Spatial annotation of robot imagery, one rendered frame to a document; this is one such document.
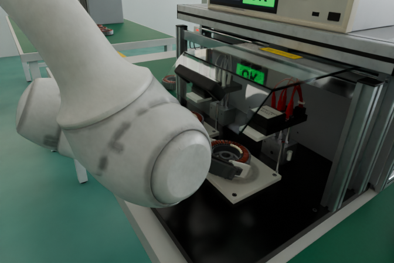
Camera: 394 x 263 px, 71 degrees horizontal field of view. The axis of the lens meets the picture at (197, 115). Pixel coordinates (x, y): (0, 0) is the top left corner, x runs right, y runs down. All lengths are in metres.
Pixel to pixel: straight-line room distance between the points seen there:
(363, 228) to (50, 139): 0.61
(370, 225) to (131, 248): 1.12
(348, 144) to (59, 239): 1.43
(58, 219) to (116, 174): 1.54
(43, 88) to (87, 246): 1.27
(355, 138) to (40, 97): 0.51
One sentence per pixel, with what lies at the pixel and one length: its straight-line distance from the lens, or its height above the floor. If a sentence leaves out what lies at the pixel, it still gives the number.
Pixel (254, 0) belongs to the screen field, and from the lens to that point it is 0.74.
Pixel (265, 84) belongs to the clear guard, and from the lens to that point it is 0.42.
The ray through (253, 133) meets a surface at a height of 0.88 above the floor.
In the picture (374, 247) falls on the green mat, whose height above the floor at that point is 0.75.
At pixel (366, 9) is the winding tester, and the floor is 1.16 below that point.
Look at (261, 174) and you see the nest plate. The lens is 0.70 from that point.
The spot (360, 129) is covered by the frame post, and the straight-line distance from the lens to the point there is 0.57.
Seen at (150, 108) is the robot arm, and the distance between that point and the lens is 0.25.
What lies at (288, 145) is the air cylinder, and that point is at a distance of 0.75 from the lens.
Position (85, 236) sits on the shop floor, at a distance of 1.65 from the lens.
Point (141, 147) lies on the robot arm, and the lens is 0.23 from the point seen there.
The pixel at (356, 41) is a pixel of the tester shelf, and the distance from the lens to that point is 0.56.
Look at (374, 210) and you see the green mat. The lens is 0.76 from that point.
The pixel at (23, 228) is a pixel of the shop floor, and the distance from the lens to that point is 1.81.
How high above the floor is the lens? 1.21
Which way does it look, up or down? 27 degrees down
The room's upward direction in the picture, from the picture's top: 2 degrees clockwise
